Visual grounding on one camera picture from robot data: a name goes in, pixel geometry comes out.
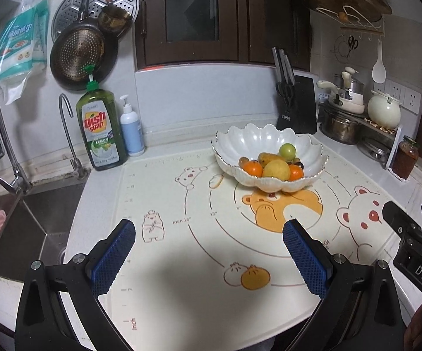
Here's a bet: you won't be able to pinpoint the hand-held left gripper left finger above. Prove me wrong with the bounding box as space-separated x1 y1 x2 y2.
14 218 136 351

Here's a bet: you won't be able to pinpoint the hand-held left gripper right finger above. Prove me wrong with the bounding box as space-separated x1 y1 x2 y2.
282 218 407 351

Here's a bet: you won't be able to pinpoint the yellow lemon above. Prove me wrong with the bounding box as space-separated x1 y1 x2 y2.
262 159 291 181

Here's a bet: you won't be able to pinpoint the yellow mango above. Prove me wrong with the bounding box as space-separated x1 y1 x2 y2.
258 152 281 167

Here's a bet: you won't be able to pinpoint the white scalloped bowl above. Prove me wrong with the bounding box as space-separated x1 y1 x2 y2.
211 123 329 193

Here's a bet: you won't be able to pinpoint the glass jar of red sauce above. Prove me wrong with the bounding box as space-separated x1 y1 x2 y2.
391 135 419 178

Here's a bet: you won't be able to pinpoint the flat steel lidded pan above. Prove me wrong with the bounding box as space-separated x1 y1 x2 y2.
359 137 391 159

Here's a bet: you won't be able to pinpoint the white sided pot shelf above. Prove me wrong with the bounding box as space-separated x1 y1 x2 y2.
319 100 404 171

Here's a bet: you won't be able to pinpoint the bear print baking mat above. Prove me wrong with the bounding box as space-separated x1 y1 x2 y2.
114 146 411 340

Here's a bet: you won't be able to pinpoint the steel sink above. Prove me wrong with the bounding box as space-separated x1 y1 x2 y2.
0 181 87 282

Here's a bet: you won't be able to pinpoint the white ceramic lidded pot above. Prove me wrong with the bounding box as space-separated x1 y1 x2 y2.
367 91 402 129

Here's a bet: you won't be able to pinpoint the large steel pot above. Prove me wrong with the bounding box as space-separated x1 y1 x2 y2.
321 108 361 145

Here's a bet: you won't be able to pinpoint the thin chrome faucet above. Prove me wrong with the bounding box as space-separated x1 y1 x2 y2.
58 93 91 180

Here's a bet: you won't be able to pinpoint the green dish soap bottle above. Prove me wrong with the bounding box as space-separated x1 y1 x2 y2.
76 65 129 171

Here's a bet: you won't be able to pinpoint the white blue pump bottle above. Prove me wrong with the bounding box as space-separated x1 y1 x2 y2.
119 95 146 157

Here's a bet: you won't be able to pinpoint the small steel lidded pot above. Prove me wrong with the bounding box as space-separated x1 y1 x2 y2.
333 68 364 99

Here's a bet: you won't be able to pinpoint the black knife block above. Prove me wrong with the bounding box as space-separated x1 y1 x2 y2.
277 75 318 134

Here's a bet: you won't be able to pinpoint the white rice paddle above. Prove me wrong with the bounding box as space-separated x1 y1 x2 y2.
371 40 386 84

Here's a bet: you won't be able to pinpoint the black kitchen scissors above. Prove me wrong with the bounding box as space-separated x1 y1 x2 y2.
276 81 296 108

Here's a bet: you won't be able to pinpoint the perforated black colander pan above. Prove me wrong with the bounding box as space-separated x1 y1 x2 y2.
50 0 118 90

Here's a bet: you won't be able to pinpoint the teal white towel packet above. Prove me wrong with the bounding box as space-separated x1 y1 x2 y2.
0 0 49 105

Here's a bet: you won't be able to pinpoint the brass ladle pot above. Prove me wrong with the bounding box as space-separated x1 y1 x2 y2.
97 0 134 33

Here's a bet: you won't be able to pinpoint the round steel steamer plate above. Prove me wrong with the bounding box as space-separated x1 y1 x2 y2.
52 0 139 42

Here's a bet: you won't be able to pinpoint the white wall socket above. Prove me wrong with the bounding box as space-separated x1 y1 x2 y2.
387 79 404 99
403 87 422 108

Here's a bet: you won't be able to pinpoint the white wire wall rack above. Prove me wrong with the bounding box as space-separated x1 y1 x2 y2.
315 5 385 38

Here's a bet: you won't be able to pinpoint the dark brown window frame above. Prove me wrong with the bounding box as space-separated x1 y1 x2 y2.
134 0 312 72

